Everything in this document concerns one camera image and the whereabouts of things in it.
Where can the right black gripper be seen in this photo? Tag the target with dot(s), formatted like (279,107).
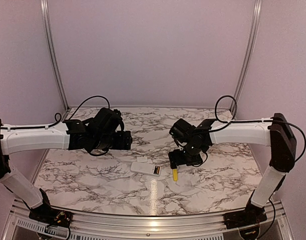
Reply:
(176,159)

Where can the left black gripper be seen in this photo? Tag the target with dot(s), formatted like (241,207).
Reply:
(124,141)

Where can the yellow handled screwdriver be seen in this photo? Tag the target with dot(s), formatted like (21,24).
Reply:
(175,174)

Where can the white battery cover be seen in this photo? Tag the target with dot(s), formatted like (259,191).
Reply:
(142,159)

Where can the white remote control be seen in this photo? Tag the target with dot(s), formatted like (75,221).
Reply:
(143,168)

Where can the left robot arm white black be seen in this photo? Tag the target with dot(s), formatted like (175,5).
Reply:
(105,131)

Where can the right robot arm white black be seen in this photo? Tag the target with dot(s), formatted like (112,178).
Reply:
(274,132)

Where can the battery in remote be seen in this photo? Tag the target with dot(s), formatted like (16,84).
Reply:
(157,170)

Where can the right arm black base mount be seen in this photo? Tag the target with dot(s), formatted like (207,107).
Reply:
(243,218)

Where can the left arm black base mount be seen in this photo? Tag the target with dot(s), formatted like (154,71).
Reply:
(52,217)

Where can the front aluminium rail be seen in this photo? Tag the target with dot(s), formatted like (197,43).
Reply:
(101,226)

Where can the left aluminium frame post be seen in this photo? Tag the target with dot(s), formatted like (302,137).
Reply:
(52,52)

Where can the aluminium frame post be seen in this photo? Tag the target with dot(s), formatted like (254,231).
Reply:
(249,48)
(52,52)

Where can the right aluminium frame post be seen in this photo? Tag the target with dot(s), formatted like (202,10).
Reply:
(249,48)

